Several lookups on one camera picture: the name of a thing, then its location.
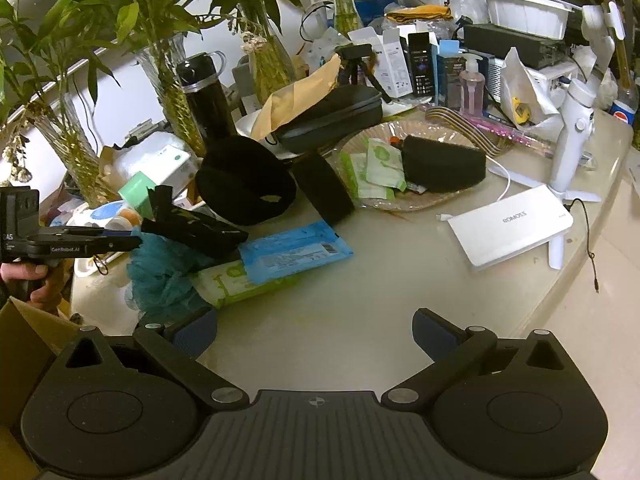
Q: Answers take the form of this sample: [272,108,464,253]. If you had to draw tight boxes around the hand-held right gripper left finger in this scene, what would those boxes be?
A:
[52,306,249,417]

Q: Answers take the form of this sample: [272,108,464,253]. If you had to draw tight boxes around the blue wet wipes pack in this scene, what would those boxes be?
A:
[238,221,354,284]

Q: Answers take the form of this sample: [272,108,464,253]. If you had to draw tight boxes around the striped ribbon cable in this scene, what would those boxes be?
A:
[425,106,512,155]

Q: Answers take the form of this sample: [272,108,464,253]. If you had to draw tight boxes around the white charging cable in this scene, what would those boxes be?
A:
[435,155,512,222]

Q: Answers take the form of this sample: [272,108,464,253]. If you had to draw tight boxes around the white tray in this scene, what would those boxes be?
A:
[235,110,281,138]

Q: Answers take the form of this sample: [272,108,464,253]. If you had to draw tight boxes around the white food container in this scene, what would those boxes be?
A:
[483,0,584,41]

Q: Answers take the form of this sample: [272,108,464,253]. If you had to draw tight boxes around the long black box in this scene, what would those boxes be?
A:
[462,23,572,69]

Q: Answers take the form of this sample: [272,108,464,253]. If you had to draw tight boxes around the white bottle blue label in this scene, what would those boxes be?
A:
[67,200,143,232]

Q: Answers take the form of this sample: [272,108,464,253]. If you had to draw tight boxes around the dried flowers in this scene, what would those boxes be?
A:
[0,132,33,184]

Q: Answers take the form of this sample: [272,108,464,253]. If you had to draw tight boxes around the black hard case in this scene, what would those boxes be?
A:
[274,85,384,154]

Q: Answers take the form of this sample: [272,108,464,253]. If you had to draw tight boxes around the teal mesh bath sponge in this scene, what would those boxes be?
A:
[126,232,213,322]

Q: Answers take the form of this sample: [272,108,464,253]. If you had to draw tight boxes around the brown paper envelope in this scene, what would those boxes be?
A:
[250,54,342,141]

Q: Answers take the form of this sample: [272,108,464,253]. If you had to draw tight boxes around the white box green dot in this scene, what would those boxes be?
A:
[111,144,195,197]

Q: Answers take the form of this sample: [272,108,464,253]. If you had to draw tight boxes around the white carton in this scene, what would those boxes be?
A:
[371,26,417,99]

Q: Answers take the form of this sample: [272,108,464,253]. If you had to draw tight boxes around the black fuzzy pouch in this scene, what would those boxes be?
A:
[401,134,487,194]

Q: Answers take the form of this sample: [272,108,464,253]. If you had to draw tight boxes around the yellow cloth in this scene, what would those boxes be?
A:
[386,5,454,24]

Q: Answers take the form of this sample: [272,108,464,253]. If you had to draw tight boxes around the green wet wipes pack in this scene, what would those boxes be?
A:
[192,260,302,309]

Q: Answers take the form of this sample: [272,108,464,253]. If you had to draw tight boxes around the white plastic bag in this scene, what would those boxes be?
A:
[500,46,562,129]

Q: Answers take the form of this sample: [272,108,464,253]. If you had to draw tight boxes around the brown cardboard box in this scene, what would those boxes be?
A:
[0,296,93,480]

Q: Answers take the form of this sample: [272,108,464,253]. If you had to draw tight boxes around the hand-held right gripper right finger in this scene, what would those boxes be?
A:
[381,307,578,413]

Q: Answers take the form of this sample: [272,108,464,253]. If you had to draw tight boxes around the person's left hand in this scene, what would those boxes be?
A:
[0,261,65,317]

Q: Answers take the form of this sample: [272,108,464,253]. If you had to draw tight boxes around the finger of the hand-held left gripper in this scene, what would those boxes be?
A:
[64,226,146,239]

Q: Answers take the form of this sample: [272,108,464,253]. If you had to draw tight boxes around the cola bottle blue label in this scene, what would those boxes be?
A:
[609,77,640,128]

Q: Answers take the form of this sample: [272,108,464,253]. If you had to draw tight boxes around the blue carton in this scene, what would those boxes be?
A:
[434,51,469,109]

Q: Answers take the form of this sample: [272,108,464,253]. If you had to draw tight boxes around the white gimbal stabilizer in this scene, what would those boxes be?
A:
[546,4,627,269]

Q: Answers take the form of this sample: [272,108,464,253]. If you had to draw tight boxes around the small black tripod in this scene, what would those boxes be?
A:
[335,44,397,107]

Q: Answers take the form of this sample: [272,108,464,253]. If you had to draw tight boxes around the pink strip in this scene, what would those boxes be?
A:
[466,114,557,150]

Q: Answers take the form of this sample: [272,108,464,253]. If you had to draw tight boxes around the pink hand sanitizer bottle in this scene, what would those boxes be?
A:
[458,53,487,117]

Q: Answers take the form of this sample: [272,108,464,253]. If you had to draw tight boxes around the black carton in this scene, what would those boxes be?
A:
[407,31,439,97]

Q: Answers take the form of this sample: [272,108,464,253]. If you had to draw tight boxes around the black thermos bottle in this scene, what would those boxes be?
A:
[175,51,239,157]

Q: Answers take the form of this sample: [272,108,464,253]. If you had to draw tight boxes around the thin black cord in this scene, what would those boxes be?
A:
[569,198,602,292]

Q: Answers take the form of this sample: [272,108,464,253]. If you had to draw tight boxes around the white power bank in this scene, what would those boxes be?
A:
[446,184,574,268]

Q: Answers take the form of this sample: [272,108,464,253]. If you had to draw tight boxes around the green wipes sachet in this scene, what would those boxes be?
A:
[340,152,383,199]
[365,138,405,192]

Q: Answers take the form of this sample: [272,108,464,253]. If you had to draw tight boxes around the black foam block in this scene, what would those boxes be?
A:
[291,152,356,226]

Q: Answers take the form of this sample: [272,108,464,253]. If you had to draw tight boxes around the glass vase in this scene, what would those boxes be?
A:
[135,34,209,157]
[36,102,120,207]
[331,0,364,37]
[239,4,297,107]

